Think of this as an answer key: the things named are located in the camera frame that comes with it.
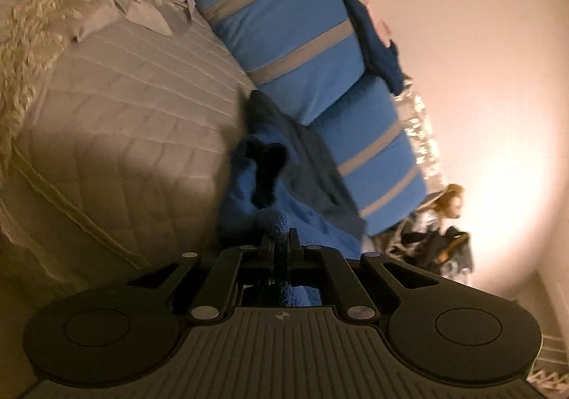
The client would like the blue fleece jacket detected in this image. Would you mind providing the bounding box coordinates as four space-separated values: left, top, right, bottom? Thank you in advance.
216 88 368 309

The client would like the right blue striped pillow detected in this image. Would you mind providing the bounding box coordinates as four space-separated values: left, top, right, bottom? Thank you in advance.
305 74 429 237

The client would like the blue striped pillow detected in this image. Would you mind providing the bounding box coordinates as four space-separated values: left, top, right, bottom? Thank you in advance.
305 74 429 237
195 0 363 124

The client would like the brown teddy bear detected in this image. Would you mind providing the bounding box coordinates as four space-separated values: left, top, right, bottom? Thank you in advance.
431 183 465 220

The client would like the beige floral pillow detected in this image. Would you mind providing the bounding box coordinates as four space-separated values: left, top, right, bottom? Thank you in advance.
393 75 447 196

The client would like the grey quilted bedspread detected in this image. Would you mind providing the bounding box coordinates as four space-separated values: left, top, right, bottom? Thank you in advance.
1 0 253 398

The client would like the navy folded garment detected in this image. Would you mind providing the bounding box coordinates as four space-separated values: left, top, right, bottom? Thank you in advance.
343 0 405 95

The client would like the left blue striped pillow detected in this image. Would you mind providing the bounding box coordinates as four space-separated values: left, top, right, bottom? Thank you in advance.
195 0 363 124

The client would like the black bag with straps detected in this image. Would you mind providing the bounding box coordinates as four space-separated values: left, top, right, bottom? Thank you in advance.
401 226 474 279

